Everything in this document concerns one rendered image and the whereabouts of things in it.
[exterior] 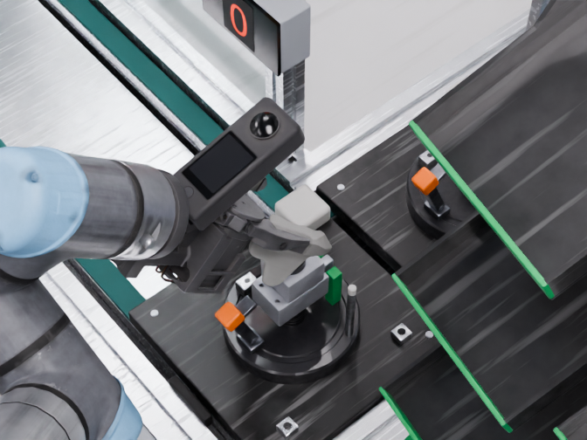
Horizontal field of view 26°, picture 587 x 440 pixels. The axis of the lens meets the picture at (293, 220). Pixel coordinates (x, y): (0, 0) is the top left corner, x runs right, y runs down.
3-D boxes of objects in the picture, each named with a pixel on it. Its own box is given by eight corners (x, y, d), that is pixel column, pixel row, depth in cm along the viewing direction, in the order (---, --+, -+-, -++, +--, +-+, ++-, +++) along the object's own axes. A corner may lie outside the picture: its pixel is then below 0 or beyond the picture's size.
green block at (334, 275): (332, 305, 129) (333, 279, 125) (324, 299, 130) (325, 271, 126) (341, 299, 130) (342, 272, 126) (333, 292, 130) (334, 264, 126)
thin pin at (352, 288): (348, 338, 127) (351, 292, 120) (343, 333, 127) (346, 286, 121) (355, 333, 127) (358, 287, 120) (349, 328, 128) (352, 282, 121)
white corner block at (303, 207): (300, 250, 138) (300, 229, 135) (272, 224, 140) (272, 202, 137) (332, 228, 140) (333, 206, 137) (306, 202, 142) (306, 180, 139)
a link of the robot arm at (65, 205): (-63, 178, 89) (19, 119, 85) (47, 190, 98) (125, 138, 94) (-32, 280, 87) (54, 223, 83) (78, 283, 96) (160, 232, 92)
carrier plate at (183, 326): (274, 485, 122) (274, 476, 120) (129, 321, 133) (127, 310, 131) (454, 347, 131) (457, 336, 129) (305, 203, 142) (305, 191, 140)
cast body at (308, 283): (279, 328, 124) (279, 289, 118) (251, 299, 126) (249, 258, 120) (344, 282, 127) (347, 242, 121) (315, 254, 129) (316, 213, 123)
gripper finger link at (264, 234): (284, 235, 111) (208, 207, 106) (295, 219, 111) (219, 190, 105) (307, 266, 108) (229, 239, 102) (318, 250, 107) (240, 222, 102)
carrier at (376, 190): (465, 339, 132) (479, 271, 122) (314, 196, 142) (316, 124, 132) (621, 218, 141) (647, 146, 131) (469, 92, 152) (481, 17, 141)
